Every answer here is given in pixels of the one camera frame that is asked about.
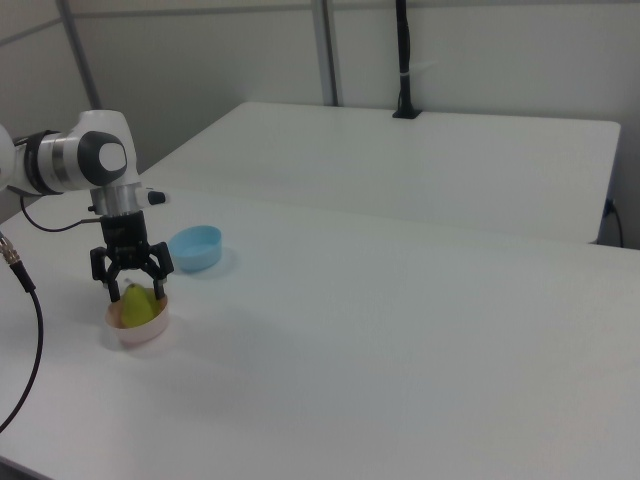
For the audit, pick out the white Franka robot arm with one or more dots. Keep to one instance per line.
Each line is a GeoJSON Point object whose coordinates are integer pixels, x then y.
{"type": "Point", "coordinates": [75, 160]}

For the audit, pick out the white side table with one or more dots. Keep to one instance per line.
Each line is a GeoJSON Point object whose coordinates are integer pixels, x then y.
{"type": "Point", "coordinates": [400, 165]}

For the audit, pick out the grey partition post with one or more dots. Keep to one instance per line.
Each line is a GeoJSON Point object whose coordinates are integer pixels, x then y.
{"type": "Point", "coordinates": [327, 55]}
{"type": "Point", "coordinates": [80, 55]}

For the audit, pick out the green pear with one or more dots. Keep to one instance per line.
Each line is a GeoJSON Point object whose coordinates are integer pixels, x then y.
{"type": "Point", "coordinates": [136, 310]}

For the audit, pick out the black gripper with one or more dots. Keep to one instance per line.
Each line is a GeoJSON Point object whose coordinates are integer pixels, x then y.
{"type": "Point", "coordinates": [125, 240]}

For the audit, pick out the blue plastic bowl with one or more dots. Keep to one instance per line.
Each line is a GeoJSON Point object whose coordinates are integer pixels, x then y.
{"type": "Point", "coordinates": [195, 248]}

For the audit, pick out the pink plastic bowl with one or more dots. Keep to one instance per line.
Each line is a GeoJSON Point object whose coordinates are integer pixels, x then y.
{"type": "Point", "coordinates": [145, 332]}

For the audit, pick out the black clamped pole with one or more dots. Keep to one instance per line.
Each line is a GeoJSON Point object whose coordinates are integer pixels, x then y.
{"type": "Point", "coordinates": [404, 60]}

